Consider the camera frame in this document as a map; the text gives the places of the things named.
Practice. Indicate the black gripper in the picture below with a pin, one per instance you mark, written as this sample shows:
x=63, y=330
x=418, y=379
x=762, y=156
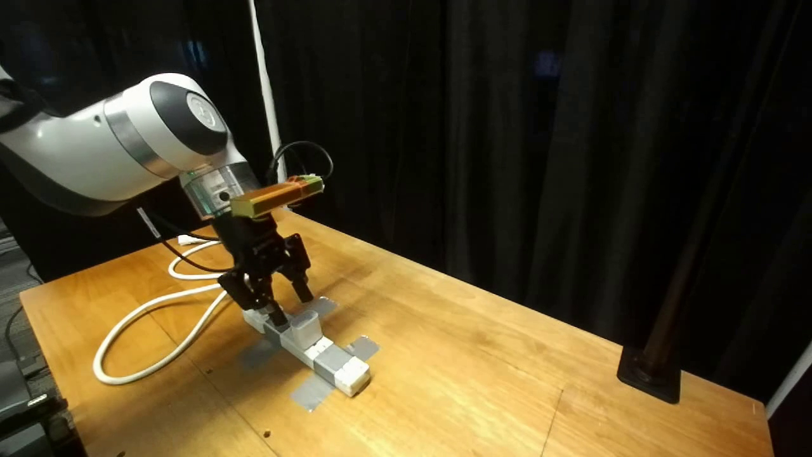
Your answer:
x=251, y=245

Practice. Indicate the white charger brick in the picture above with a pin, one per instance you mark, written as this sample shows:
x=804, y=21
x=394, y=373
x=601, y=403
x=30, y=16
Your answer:
x=306, y=325

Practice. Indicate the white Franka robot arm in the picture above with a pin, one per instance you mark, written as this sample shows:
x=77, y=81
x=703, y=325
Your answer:
x=103, y=143

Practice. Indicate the white vertical pole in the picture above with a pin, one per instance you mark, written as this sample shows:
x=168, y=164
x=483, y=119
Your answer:
x=790, y=382
x=266, y=76

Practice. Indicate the black curtain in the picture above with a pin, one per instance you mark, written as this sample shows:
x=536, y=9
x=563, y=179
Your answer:
x=508, y=128

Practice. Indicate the gold wrist camera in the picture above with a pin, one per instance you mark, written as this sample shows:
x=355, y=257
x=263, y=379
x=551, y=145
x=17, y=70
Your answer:
x=281, y=195

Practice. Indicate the black post with base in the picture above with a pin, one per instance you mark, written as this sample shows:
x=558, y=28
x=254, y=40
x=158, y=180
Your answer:
x=650, y=370

